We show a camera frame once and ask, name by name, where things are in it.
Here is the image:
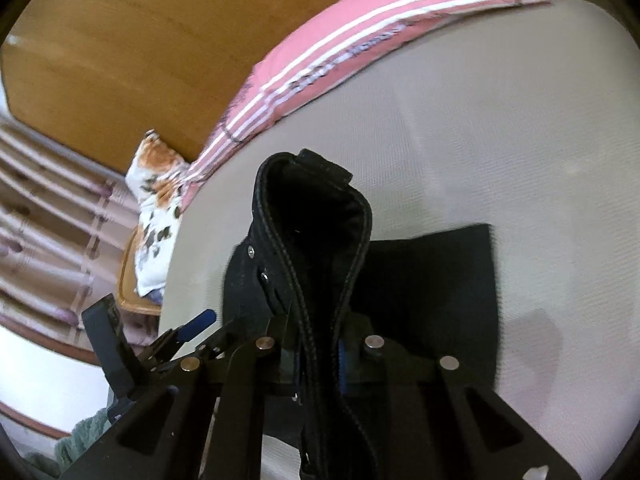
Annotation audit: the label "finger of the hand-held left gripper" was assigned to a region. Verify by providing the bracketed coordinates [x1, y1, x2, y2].
[194, 321, 241, 361]
[147, 309, 218, 366]

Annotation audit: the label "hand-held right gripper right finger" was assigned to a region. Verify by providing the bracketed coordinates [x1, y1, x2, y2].
[338, 332, 583, 480]

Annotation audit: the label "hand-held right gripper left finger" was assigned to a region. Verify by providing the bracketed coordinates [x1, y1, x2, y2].
[59, 305, 301, 480]

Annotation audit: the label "black pants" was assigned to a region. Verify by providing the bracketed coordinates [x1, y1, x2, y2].
[222, 149, 503, 480]

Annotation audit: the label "person's left forearm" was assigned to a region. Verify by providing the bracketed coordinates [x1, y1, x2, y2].
[25, 406, 118, 480]

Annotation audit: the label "wooden bedside table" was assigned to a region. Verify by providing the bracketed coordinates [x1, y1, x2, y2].
[116, 227, 164, 317]

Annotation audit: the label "floral pillow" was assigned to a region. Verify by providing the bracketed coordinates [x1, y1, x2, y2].
[125, 130, 192, 307]

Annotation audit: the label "striped curtain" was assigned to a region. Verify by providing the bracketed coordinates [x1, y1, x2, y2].
[0, 112, 147, 367]

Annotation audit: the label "wooden headboard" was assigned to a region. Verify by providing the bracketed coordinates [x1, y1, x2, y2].
[0, 0, 556, 177]

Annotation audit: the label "beige bed sheet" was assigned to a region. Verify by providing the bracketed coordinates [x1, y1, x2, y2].
[159, 0, 640, 462]

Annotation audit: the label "pink striped quilt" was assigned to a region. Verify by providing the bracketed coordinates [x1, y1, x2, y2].
[177, 0, 557, 214]

